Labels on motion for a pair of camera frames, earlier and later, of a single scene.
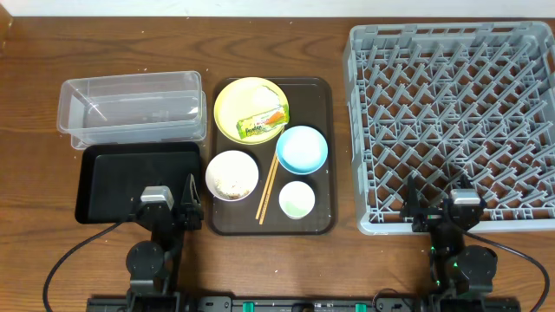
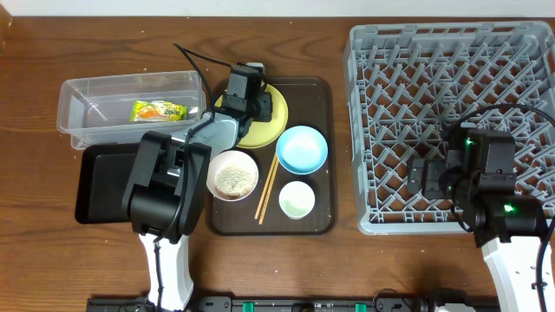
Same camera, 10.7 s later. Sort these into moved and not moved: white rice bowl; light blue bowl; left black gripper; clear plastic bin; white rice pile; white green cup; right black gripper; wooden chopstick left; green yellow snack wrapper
Moved: right black gripper; green yellow snack wrapper; left black gripper
Not moved: wooden chopstick left; white green cup; light blue bowl; white rice pile; white rice bowl; clear plastic bin
